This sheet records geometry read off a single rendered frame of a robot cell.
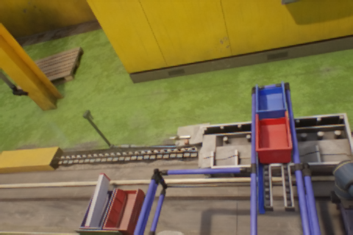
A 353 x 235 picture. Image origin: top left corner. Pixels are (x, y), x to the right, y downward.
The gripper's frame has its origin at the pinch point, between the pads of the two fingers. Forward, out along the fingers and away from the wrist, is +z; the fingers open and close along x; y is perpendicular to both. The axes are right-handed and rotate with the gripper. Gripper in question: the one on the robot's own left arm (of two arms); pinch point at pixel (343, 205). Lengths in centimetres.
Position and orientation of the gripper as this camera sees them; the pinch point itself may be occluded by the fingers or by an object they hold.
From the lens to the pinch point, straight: 191.7
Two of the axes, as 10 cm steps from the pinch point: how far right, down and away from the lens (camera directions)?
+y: 1.5, -7.5, 6.4
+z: 3.0, 6.5, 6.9
